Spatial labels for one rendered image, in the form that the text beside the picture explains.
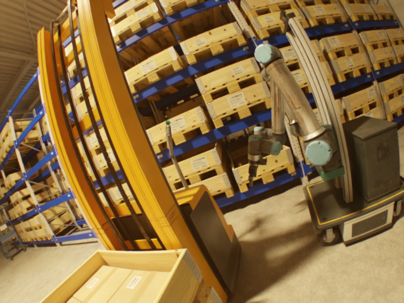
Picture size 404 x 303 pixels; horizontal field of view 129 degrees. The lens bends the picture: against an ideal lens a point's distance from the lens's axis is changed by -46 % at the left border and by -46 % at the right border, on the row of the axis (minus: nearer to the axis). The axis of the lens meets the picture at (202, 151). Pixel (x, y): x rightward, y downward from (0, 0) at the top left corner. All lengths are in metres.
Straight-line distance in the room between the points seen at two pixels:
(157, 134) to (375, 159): 2.31
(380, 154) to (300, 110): 0.73
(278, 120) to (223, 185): 1.39
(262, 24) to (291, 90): 1.77
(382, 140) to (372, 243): 0.79
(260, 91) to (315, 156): 1.46
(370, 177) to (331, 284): 0.78
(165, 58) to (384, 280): 3.06
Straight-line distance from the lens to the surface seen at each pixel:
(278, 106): 1.18
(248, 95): 2.26
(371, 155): 1.39
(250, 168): 1.23
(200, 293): 1.03
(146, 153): 0.91
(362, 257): 1.59
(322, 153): 0.99
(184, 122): 2.27
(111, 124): 0.92
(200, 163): 2.28
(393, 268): 1.55
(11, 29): 8.84
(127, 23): 3.02
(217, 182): 2.34
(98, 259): 1.49
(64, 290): 1.39
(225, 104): 2.23
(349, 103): 2.92
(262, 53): 1.03
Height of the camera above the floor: 1.24
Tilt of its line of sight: 7 degrees down
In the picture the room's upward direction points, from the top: 23 degrees counter-clockwise
